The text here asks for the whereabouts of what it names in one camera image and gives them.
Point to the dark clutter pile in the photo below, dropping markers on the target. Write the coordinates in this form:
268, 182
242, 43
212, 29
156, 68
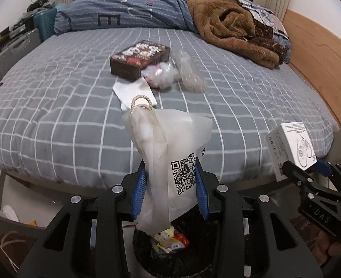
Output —
20, 26

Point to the brown snack box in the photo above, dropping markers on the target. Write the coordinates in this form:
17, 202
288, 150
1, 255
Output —
135, 60

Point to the yellow white snack packet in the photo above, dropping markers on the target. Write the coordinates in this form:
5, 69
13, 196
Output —
170, 243

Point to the clear plastic packaging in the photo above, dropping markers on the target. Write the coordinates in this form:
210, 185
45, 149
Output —
187, 72

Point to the silver suitcase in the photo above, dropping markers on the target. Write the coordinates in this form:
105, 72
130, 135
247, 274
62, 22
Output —
14, 49

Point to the small white box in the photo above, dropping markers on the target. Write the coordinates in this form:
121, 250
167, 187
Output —
289, 142

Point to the blue grey duvet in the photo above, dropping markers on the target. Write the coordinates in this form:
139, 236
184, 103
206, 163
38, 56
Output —
130, 8

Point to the red plastic wrapper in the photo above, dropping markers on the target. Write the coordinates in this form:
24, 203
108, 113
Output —
183, 239

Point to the brown fleece blanket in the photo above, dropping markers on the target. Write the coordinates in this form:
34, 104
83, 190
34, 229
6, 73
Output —
216, 20

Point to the wooden headboard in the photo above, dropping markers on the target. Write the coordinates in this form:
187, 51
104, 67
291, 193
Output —
318, 49

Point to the grey checked bed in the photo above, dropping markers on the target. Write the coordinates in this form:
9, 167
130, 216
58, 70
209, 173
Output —
57, 107

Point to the person's right leg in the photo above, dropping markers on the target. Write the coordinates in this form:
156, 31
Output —
303, 226

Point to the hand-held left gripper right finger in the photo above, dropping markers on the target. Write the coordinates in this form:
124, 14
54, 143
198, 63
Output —
201, 191

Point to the white tissue paper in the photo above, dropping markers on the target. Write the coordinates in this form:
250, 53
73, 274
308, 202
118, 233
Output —
130, 91

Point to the black trash bin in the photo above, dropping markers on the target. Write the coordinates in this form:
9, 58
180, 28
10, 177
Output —
170, 263

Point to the teal suitcase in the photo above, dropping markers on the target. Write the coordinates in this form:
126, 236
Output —
44, 23

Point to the clear plastic bag pink print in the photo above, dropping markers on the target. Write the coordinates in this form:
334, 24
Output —
161, 75

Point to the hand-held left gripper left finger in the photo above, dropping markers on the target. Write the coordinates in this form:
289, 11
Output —
138, 191

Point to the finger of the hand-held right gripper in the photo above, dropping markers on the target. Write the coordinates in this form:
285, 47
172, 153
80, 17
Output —
323, 165
293, 170

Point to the person's right hand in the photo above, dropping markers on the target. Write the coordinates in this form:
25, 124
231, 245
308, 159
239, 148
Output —
332, 249

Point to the patterned pillow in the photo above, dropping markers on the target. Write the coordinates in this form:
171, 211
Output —
263, 14

